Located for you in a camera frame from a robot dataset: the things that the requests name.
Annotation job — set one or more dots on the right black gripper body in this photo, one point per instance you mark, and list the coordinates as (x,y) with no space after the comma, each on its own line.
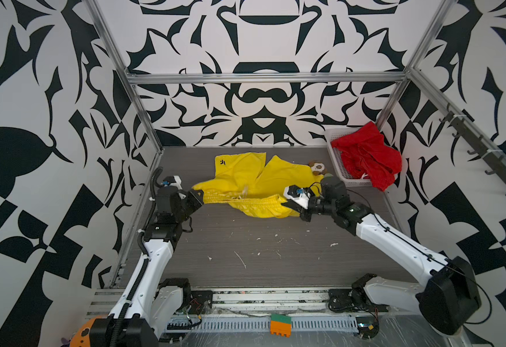
(320,204)

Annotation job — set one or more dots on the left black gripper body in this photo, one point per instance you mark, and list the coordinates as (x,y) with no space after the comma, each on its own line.
(178,215)

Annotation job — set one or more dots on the yellow shorts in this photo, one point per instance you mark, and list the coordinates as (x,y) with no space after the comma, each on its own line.
(255,186)

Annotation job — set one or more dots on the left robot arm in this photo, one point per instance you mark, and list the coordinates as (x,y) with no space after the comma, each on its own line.
(141,315)

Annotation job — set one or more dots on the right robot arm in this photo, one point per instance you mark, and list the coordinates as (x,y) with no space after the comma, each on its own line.
(444,291)

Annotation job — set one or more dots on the red shorts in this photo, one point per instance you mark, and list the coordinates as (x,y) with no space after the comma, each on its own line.
(365,155)

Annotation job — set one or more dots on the brown white plush toy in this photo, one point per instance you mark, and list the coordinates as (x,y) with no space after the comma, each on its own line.
(318,168)

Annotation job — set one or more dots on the white plastic basket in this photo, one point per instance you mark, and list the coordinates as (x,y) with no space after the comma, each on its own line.
(335,156)

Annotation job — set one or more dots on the orange green toy block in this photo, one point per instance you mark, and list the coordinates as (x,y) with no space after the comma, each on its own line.
(280,325)

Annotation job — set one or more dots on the green circuit board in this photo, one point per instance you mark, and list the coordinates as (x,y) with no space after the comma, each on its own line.
(368,327)

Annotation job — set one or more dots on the orange shark plush toy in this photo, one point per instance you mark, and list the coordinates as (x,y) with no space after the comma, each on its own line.
(82,338)

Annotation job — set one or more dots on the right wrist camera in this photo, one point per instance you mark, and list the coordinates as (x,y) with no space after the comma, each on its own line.
(297,194)

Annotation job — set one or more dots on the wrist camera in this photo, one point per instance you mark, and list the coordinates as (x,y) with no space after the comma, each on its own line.
(297,194)
(172,181)

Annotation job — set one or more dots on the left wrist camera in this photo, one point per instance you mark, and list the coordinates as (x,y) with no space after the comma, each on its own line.
(172,181)

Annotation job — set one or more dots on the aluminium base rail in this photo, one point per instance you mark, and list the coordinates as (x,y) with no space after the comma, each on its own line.
(245,302)

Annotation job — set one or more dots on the white slotted cable duct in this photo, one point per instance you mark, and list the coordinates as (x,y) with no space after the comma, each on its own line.
(221,324)

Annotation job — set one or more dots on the grey wall hook rack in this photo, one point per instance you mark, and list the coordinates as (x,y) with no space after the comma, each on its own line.
(481,146)

